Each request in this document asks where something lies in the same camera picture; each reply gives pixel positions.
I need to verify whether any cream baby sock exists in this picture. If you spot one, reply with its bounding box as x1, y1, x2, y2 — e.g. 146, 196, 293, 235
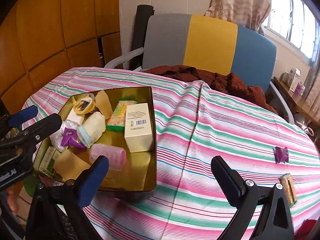
76, 112, 106, 148

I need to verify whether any purple snack packet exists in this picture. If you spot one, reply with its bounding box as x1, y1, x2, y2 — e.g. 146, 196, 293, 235
273, 146, 289, 164
61, 128, 86, 149

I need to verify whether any gold metal tin box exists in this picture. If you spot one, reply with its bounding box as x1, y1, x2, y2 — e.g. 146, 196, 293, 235
34, 87, 157, 192

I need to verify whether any beige cardboard box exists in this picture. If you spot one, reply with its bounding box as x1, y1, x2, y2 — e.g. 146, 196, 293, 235
124, 103, 153, 153

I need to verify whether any white rectangular eraser block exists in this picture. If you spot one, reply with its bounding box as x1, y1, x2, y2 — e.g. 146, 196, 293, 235
66, 109, 85, 127

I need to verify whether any person's hand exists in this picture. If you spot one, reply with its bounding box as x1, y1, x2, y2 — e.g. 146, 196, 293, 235
6, 185, 21, 215

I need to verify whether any white crumpled plastic bag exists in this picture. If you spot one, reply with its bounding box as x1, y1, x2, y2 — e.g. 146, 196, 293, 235
49, 119, 79, 152

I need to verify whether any green tea box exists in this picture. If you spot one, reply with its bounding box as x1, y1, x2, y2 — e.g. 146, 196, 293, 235
39, 146, 61, 178

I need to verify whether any purple snack packet in tin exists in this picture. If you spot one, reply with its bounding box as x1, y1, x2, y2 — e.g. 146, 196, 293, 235
61, 128, 86, 149

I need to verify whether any green cracker packet in tin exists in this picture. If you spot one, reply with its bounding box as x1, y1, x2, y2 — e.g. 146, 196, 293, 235
106, 100, 137, 131

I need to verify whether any orange wooden wardrobe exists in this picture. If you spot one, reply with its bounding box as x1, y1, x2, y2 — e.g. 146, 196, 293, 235
1, 0, 121, 114

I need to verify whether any wooden side desk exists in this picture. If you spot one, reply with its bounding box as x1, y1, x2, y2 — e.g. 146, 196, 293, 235
272, 77, 319, 125

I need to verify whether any striped pink green bedsheet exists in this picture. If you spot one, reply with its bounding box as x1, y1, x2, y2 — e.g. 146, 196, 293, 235
24, 67, 319, 239

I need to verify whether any purple item on desk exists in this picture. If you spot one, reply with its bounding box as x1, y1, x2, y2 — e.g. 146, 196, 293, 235
295, 82, 305, 96

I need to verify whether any dark red blanket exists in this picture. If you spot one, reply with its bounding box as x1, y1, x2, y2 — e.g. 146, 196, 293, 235
145, 65, 277, 113

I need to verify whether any white box on desk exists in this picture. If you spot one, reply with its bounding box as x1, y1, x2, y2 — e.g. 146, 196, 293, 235
287, 68, 300, 92

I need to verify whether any black rolled mat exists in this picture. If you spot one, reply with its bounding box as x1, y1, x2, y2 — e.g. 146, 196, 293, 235
130, 4, 155, 71

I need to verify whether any grey yellow blue headboard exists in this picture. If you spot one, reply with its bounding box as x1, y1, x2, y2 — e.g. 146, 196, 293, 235
142, 14, 277, 91

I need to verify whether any beige patterned curtain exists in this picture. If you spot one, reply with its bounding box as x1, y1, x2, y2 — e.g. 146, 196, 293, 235
205, 0, 272, 35

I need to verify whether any white bed frame rail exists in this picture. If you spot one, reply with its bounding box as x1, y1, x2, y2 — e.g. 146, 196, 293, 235
104, 47, 144, 69

